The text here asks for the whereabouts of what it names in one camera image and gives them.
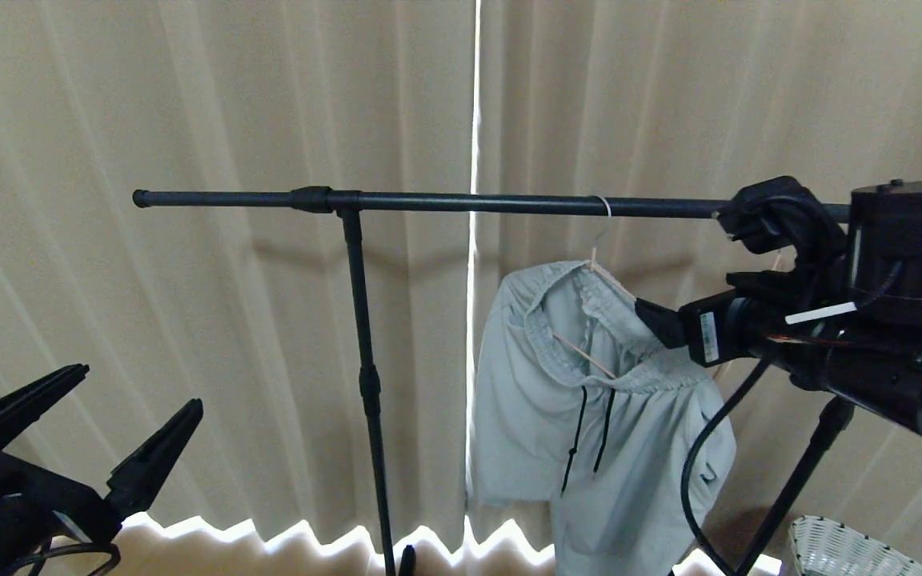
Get beige curtain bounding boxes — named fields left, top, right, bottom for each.
left=0, top=0, right=922, bottom=561

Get white laundry basket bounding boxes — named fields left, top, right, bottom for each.
left=788, top=516, right=922, bottom=576

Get pale grey shorts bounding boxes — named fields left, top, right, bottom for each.
left=469, top=260, right=738, bottom=576

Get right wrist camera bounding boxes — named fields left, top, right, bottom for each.
left=716, top=176, right=850, bottom=273

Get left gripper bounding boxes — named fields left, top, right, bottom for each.
left=0, top=364, right=205, bottom=576

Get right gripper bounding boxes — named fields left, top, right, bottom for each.
left=677, top=270, right=820, bottom=369

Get black clothes rack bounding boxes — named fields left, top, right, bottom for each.
left=131, top=186, right=858, bottom=576

